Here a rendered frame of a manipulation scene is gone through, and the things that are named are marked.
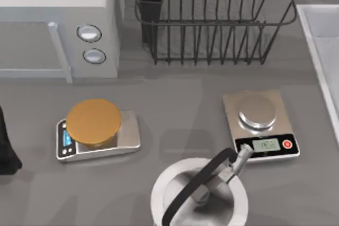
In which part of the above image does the silver scale with blue display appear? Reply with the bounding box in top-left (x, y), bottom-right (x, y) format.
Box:
top-left (56, 110), bottom-right (141, 163)

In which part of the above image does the orange round scale plate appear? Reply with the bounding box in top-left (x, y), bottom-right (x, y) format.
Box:
top-left (66, 98), bottom-right (122, 144)

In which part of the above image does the small microwave knob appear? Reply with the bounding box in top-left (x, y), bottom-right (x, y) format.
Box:
top-left (82, 48), bottom-right (107, 65)

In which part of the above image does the pale microwave oven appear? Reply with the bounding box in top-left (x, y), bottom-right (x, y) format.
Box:
top-left (0, 0), bottom-right (120, 84)

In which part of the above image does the silver round scale plate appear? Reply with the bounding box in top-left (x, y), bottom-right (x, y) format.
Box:
top-left (238, 94), bottom-right (277, 133)

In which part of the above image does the large microwave knob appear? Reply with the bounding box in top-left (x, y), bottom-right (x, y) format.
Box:
top-left (76, 24), bottom-right (103, 43)

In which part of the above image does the silver scale with red button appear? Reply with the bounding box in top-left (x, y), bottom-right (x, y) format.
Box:
top-left (222, 89), bottom-right (301, 164)

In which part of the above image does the microwave oven door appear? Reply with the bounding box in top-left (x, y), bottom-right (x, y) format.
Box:
top-left (0, 21), bottom-right (73, 84)

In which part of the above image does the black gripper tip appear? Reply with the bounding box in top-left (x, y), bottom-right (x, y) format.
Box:
top-left (0, 106), bottom-right (23, 176)

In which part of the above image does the black wire dish rack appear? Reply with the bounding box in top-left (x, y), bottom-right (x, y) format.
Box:
top-left (133, 0), bottom-right (297, 66)

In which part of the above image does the silver kettle with black handle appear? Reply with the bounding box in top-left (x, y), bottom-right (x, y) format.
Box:
top-left (150, 144), bottom-right (254, 226)

